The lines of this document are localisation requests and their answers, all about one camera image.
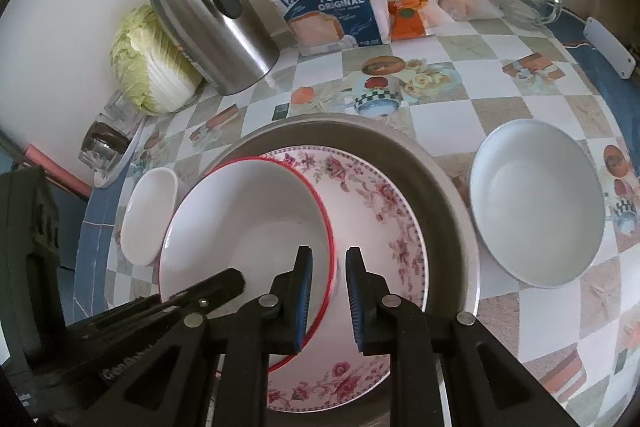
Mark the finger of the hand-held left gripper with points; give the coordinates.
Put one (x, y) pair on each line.
(220, 283)

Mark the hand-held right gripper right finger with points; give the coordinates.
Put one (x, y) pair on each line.
(354, 307)

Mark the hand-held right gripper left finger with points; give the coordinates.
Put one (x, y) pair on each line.
(303, 302)

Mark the strawberry print bowl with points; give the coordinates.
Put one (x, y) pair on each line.
(240, 217)

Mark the pink floral plate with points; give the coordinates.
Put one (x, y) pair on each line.
(370, 207)

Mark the large stainless steel bowl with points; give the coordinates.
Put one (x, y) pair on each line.
(435, 217)

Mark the pink board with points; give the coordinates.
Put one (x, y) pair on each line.
(55, 168)

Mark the small white dish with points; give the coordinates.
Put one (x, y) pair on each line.
(147, 217)

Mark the small glass jar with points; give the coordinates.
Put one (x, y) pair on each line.
(117, 164)

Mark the empty clear glass jar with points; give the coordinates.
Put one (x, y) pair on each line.
(122, 109)

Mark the large white bowl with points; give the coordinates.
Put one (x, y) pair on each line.
(535, 207)

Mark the napa cabbage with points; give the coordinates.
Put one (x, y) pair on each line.
(145, 62)

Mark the stainless steel thermos jug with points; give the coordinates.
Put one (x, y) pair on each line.
(220, 37)

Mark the checkered printed tablecloth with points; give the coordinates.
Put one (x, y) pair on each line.
(500, 107)

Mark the orange snack packet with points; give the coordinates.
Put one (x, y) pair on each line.
(465, 2)
(412, 19)

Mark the white rectangular device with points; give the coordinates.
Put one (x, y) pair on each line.
(607, 47)

